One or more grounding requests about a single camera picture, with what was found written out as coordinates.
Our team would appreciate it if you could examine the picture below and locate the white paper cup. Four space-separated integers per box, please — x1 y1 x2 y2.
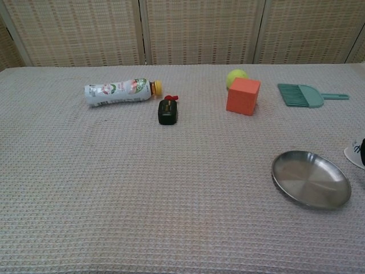
343 139 365 171

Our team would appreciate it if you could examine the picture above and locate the silver metal bowl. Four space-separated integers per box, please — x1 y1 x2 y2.
270 150 352 211

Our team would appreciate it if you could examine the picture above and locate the teal hand brush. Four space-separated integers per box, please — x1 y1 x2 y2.
277 83 350 110

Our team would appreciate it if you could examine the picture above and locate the woven folding screen panel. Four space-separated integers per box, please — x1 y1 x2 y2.
253 0 365 65
1 0 145 68
345 24 365 64
0 11 26 71
140 0 268 66

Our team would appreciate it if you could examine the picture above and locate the orange cube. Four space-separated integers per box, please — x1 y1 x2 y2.
225 77 262 116

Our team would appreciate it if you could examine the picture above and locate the yellow tennis ball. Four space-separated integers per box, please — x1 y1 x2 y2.
226 68 249 91

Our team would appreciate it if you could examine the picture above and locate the black sauce bottle red cap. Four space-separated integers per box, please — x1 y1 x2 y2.
158 94 180 126

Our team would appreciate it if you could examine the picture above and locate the beige waffle tablecloth with fringe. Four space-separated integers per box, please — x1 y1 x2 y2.
0 63 365 274

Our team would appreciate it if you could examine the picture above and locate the white drink bottle yellow cap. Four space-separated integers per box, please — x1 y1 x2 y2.
83 78 163 108

